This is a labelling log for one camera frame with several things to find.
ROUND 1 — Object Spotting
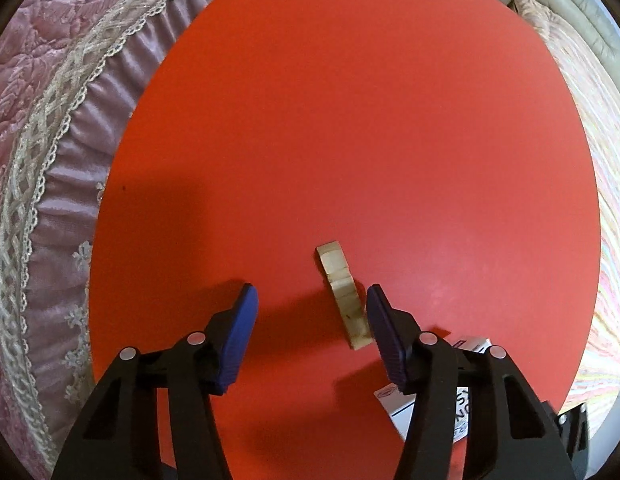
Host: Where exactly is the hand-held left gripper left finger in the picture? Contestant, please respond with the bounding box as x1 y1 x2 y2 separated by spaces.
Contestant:
51 282 259 480

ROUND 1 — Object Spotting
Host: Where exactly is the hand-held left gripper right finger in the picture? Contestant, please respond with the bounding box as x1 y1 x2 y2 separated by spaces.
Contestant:
366 283 578 480

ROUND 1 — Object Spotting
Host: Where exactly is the small wooden block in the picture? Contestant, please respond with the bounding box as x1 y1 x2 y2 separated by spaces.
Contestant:
316 241 375 351

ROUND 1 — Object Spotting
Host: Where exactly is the white cardboard box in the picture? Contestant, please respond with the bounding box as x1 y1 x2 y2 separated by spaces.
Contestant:
374 336 493 445

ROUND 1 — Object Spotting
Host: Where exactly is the pink quilted bed cover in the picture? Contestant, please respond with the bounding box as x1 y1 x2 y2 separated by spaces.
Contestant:
0 0 258 480

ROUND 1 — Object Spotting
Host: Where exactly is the beige padded headboard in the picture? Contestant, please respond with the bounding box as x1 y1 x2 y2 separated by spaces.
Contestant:
520 0 620 61

